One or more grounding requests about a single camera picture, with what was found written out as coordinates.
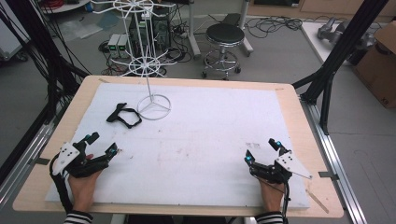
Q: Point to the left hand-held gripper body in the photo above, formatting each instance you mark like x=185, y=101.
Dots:
x=70, y=155

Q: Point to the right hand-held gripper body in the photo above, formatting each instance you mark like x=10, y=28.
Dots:
x=281, y=168

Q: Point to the person's right hand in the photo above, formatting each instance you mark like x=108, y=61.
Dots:
x=271, y=194

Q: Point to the person's left hand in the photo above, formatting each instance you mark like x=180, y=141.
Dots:
x=82, y=191

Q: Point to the dark tape piece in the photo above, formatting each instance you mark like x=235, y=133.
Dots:
x=328, y=175
x=42, y=161

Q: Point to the wooden table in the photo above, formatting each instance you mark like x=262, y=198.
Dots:
x=311, y=130

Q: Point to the pale tape strip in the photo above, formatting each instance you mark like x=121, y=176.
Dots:
x=317, y=200

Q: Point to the white foam mat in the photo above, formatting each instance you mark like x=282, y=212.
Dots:
x=193, y=140

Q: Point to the small grey device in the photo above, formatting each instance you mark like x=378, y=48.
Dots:
x=122, y=43
x=113, y=43

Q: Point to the white floor board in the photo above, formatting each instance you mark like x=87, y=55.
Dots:
x=314, y=37

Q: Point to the grey table leg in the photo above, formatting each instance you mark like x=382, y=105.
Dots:
x=246, y=29
x=193, y=31

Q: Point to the black round stool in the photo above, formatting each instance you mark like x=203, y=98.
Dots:
x=225, y=33

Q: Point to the brown cardboard box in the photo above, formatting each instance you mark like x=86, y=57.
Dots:
x=378, y=71

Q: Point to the black computer tower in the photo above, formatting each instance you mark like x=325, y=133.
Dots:
x=160, y=29

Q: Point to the grey machine part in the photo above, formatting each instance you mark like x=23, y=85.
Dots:
x=341, y=31

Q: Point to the aluminium rail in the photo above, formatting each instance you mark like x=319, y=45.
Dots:
x=28, y=155
x=336, y=161

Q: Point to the black metal frame strut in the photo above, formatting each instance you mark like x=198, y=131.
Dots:
x=344, y=46

